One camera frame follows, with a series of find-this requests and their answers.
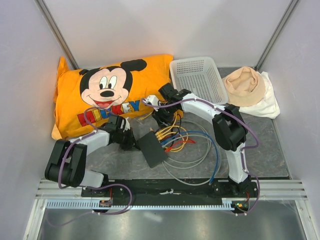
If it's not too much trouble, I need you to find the grey ethernet cable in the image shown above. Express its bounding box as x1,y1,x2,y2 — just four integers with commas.
161,121,221,185

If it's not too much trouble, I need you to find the white crumpled cloth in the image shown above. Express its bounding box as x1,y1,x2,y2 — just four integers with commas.
239,71,281,119

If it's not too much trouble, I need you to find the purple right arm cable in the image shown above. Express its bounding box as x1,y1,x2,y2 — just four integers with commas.
141,97,261,150

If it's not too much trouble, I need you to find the peach folded cloth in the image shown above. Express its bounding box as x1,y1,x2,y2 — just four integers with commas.
222,66,266,107

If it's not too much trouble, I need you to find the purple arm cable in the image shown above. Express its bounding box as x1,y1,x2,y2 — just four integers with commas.
57,106,111,190
141,97,261,150

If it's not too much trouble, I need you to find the blue ethernet cable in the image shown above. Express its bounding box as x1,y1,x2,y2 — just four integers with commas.
158,129,223,186

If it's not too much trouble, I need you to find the orange Mickey Mouse pillow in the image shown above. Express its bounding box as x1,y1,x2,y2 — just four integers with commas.
51,54,174,140

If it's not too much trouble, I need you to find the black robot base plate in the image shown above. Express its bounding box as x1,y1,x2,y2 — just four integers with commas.
81,177,261,208

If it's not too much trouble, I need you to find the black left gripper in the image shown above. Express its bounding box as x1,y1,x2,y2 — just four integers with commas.
115,127,140,151

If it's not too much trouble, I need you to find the black network switch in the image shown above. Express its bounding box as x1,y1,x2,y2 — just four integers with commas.
137,131,168,169

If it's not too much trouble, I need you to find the aluminium slotted rail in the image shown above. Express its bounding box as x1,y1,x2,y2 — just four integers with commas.
36,178,307,212

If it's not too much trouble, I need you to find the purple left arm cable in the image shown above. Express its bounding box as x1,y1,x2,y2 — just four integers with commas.
57,106,111,190

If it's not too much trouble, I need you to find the yellow ethernet cable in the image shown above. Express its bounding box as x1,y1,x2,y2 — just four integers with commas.
138,109,185,141

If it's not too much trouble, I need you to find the red ethernet cable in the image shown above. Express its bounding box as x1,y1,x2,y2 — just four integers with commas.
163,138,196,153

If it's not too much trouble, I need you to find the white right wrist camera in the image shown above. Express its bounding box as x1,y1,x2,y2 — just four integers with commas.
144,95,159,109

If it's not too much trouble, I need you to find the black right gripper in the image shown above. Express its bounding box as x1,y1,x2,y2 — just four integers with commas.
151,102,178,130

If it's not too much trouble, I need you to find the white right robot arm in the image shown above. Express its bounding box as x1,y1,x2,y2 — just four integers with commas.
143,83,251,197

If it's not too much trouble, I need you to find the white plastic mesh basket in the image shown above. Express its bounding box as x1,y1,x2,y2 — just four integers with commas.
169,56,229,105

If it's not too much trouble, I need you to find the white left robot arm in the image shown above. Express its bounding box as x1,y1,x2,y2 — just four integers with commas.
44,115,139,197

